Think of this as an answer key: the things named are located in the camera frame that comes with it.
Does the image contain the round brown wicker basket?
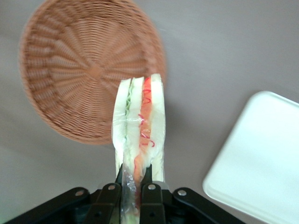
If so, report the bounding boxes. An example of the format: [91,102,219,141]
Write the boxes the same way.
[18,0,167,146]

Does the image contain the triangular sandwich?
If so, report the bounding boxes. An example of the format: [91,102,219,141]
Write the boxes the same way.
[112,72,167,224]

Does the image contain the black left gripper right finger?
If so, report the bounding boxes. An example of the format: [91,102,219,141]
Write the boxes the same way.
[139,163,239,224]

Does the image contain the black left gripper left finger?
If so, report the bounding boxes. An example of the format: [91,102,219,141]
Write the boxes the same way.
[0,163,123,224]

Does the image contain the cream rectangular tray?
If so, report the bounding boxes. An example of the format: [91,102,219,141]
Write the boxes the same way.
[202,91,299,224]

